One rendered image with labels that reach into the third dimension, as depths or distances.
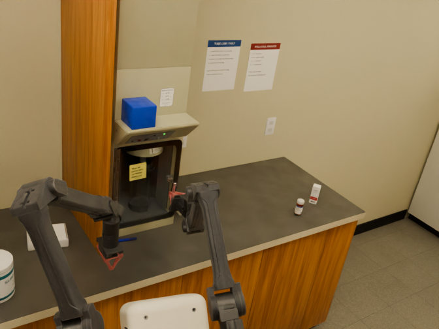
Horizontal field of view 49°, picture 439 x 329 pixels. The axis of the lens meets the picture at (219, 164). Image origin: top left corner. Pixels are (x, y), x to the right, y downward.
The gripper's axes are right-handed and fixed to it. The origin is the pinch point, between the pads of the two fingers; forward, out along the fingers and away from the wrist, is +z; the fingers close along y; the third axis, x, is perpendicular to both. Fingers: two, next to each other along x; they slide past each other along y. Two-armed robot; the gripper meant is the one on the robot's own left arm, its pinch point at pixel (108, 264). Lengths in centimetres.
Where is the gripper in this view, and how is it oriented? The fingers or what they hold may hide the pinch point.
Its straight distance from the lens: 183.7
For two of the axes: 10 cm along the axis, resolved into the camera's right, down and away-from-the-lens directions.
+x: -8.3, 1.5, -5.5
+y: -5.5, -4.5, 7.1
